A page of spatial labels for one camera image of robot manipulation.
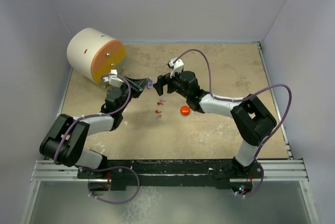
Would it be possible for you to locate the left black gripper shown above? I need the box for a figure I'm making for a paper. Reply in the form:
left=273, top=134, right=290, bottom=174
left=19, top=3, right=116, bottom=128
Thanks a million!
left=118, top=76, right=149, bottom=114

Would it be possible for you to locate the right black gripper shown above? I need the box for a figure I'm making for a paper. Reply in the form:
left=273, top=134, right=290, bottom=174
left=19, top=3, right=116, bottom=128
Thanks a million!
left=153, top=69, right=189, bottom=99

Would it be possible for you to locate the purple earbud charging case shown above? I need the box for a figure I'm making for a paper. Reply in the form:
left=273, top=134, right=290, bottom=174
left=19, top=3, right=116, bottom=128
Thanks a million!
left=147, top=78, right=153, bottom=89

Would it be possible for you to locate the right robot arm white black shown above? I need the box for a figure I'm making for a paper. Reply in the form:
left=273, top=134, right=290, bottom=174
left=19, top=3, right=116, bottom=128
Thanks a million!
left=153, top=71, right=277, bottom=177

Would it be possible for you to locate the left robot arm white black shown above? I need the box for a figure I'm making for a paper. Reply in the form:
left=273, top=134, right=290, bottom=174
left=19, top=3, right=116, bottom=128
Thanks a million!
left=39, top=77, right=151, bottom=178

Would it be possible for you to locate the orange earbud charging case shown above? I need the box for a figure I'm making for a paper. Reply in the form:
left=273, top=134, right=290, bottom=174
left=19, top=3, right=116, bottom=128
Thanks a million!
left=180, top=106, right=191, bottom=116

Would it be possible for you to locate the round white drawer cabinet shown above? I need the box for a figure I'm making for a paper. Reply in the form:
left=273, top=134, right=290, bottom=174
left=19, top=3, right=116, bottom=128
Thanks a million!
left=66, top=28, right=126, bottom=84

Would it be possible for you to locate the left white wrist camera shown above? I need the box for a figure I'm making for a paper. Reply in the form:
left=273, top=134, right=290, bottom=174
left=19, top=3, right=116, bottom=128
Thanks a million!
left=102, top=70, right=125, bottom=88

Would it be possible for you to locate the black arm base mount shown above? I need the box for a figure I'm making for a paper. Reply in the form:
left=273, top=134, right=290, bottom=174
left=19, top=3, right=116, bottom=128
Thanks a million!
left=77, top=157, right=264, bottom=193

